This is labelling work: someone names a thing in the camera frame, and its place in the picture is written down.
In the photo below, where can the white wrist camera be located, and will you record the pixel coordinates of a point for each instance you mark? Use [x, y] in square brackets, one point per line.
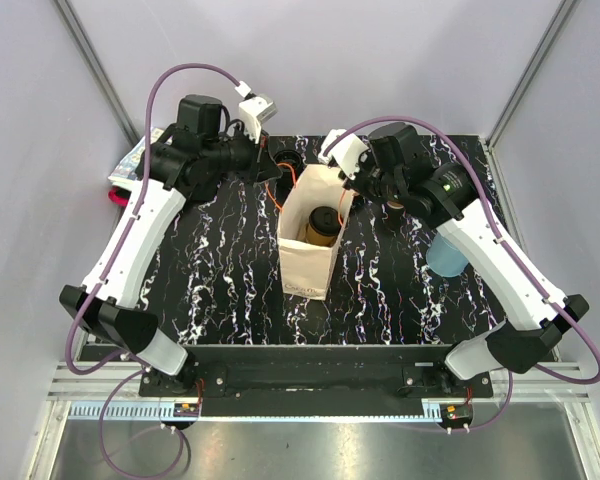
[254, 111]
[344, 151]

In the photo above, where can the black coffee lid stack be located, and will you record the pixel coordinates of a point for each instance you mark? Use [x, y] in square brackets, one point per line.
[290, 157]

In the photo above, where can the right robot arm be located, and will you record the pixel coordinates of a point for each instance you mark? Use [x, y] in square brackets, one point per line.
[450, 199]

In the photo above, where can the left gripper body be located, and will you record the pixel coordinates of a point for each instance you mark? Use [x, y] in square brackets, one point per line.
[262, 140]

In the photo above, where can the single paper coffee cup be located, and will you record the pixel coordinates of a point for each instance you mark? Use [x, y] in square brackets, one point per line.
[318, 237]

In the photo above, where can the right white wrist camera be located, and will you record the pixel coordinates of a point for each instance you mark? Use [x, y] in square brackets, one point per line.
[344, 151]

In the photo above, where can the blue plastic cup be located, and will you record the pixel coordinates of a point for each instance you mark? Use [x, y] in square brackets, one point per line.
[444, 259]

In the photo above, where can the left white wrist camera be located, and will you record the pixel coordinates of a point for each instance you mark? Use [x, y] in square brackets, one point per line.
[254, 111]

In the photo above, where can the black coffee cup lid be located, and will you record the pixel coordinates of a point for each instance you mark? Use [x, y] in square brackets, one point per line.
[325, 220]

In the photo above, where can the paper takeout bag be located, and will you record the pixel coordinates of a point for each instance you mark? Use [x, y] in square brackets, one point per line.
[306, 270]

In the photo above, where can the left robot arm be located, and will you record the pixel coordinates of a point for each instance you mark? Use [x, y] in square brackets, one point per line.
[184, 166]

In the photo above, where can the red cloth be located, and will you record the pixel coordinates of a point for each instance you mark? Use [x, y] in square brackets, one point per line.
[119, 196]

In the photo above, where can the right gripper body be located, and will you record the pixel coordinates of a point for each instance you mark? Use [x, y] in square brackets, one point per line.
[367, 180]

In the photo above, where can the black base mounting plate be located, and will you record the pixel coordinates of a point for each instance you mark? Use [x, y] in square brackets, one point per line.
[384, 383]

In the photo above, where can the paper cup stack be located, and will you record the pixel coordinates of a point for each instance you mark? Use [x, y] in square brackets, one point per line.
[393, 202]

